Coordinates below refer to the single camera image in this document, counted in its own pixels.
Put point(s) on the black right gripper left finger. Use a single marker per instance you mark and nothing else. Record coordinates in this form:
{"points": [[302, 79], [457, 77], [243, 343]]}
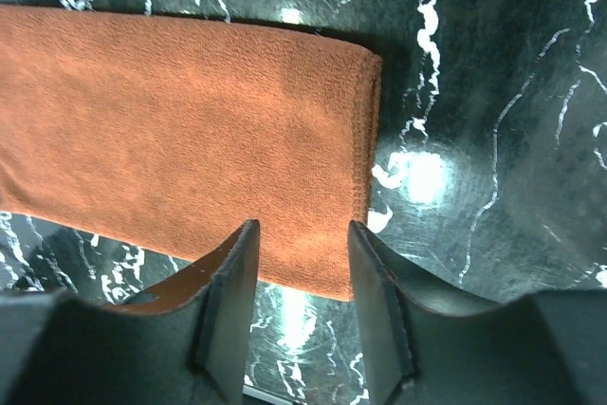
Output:
{"points": [[181, 341]]}

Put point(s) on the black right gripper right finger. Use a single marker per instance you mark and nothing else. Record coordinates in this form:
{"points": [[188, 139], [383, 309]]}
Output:
{"points": [[425, 341]]}

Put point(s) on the brown towel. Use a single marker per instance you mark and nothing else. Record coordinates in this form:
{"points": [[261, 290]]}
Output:
{"points": [[169, 132]]}

